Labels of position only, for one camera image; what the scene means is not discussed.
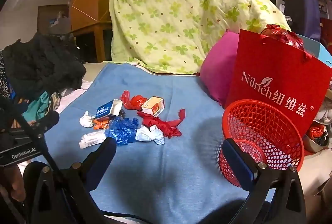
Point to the red plastic strip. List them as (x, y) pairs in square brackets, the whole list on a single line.
[(160, 124)]

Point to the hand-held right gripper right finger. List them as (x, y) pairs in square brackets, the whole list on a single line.
[(240, 163)]

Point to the white and blue tissue wad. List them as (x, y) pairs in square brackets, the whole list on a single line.
[(153, 134)]

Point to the black polka dot cloth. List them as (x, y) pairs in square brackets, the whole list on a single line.
[(4, 76)]

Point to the light blue cardboard box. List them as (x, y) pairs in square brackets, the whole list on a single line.
[(321, 53)]

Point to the orange and white medicine box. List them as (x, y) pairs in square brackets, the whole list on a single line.
[(153, 107)]

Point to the blue plastic bag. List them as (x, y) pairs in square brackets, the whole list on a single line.
[(122, 132)]

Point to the white plastic packet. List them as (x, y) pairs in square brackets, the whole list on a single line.
[(90, 139)]

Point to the blue blanket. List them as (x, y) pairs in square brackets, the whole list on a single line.
[(168, 174)]

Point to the person's left hand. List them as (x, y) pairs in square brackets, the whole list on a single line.
[(11, 182)]

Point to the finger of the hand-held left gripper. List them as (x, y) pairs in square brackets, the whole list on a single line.
[(48, 121)]

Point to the knotted red plastic bag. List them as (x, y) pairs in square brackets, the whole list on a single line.
[(134, 102)]

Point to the red mesh basket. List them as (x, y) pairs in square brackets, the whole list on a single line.
[(285, 146)]

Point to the large red plastic bag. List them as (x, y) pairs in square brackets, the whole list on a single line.
[(282, 34)]

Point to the blue and white carton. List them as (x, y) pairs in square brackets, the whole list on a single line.
[(105, 110)]

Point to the white crumpled tissue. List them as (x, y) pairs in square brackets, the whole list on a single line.
[(87, 120)]

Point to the steel bowl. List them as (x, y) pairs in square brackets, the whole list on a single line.
[(311, 147)]

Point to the colourful clothes pile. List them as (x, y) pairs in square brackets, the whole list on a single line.
[(39, 107)]

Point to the orange snack wrapper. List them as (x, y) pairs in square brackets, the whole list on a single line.
[(99, 124)]

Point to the white bedsheet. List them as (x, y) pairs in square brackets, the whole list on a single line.
[(75, 95)]

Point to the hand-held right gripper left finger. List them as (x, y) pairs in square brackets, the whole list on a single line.
[(103, 152)]

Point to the red paper bag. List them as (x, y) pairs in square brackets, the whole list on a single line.
[(272, 71)]

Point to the black cloth pile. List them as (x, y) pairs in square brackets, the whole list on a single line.
[(44, 65)]

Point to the magenta pillow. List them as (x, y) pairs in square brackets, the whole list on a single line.
[(217, 68)]

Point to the green floral quilt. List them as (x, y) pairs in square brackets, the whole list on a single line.
[(181, 19)]

